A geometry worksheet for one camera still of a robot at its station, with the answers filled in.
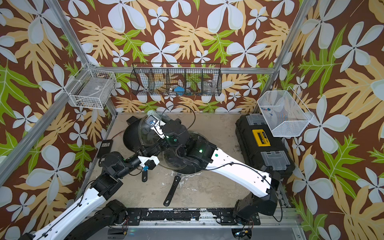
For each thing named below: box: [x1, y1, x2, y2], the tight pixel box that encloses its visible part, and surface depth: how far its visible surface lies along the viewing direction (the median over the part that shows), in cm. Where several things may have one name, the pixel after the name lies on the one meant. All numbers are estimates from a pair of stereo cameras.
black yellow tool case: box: [235, 113, 296, 179], surface depth 84 cm
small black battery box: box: [126, 115, 138, 125], surface depth 116 cm
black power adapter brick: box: [97, 139, 114, 159], surface depth 100 cm
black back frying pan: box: [123, 119, 157, 156], surface depth 97 cm
